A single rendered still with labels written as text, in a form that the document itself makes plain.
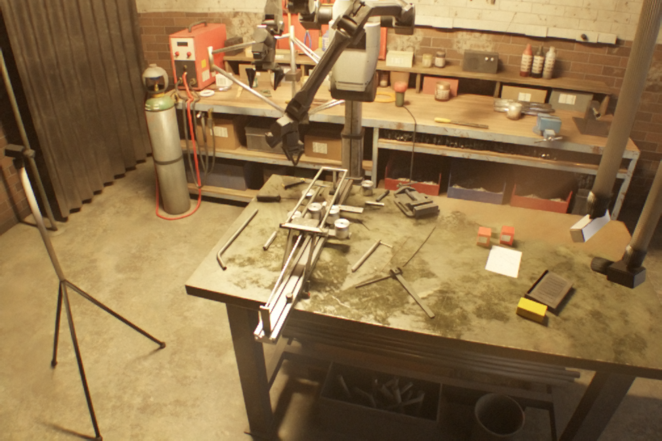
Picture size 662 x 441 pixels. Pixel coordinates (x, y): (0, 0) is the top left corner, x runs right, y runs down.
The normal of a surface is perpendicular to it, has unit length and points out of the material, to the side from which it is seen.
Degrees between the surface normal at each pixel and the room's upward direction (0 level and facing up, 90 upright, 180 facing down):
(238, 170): 90
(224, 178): 90
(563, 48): 90
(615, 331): 0
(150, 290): 0
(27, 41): 89
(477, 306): 0
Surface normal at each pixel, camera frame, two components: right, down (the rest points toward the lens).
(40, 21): 0.42, 0.46
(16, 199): 0.96, 0.14
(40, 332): 0.00, -0.86
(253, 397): -0.26, 0.48
